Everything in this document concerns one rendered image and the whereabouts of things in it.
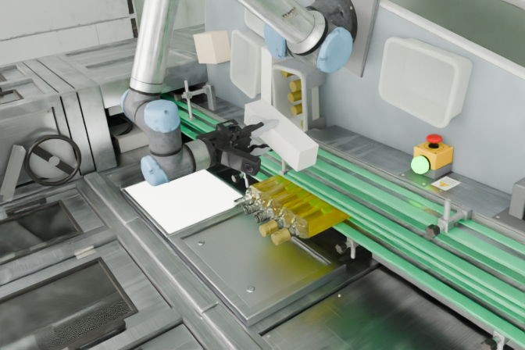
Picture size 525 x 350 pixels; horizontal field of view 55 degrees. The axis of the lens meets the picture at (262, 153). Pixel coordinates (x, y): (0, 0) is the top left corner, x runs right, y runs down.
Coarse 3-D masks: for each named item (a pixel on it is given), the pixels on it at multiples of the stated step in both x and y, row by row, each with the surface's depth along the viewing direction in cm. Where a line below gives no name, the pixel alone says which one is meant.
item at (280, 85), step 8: (272, 72) 171; (280, 72) 172; (288, 72) 163; (296, 72) 160; (272, 80) 172; (280, 80) 173; (288, 80) 175; (304, 80) 158; (280, 88) 174; (288, 88) 176; (304, 88) 159; (280, 96) 176; (304, 96) 160; (280, 104) 177; (288, 104) 178; (296, 104) 177; (304, 104) 161; (280, 112) 178; (288, 112) 180; (304, 112) 163; (296, 120) 178; (304, 120) 164; (304, 128) 165
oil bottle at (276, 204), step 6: (288, 192) 153; (294, 192) 153; (300, 192) 152; (306, 192) 152; (276, 198) 150; (282, 198) 150; (288, 198) 150; (294, 198) 149; (300, 198) 150; (270, 204) 148; (276, 204) 148; (282, 204) 147; (288, 204) 148; (276, 210) 147; (276, 216) 148
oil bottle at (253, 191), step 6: (264, 180) 161; (270, 180) 161; (276, 180) 161; (282, 180) 160; (252, 186) 159; (258, 186) 158; (264, 186) 158; (270, 186) 158; (246, 192) 158; (252, 192) 156; (258, 192) 156; (252, 198) 156
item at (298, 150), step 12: (252, 108) 136; (264, 108) 137; (288, 120) 133; (264, 132) 134; (276, 132) 129; (288, 132) 129; (300, 132) 129; (276, 144) 131; (288, 144) 126; (300, 144) 126; (312, 144) 126; (288, 156) 128; (300, 156) 124; (312, 156) 127; (300, 168) 127
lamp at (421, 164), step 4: (420, 156) 128; (424, 156) 128; (412, 160) 129; (416, 160) 127; (420, 160) 127; (424, 160) 127; (428, 160) 127; (412, 164) 129; (416, 164) 127; (420, 164) 127; (424, 164) 126; (428, 164) 127; (412, 168) 129; (416, 168) 128; (420, 168) 127; (424, 168) 127; (428, 168) 127; (416, 172) 129; (420, 172) 128; (424, 172) 128
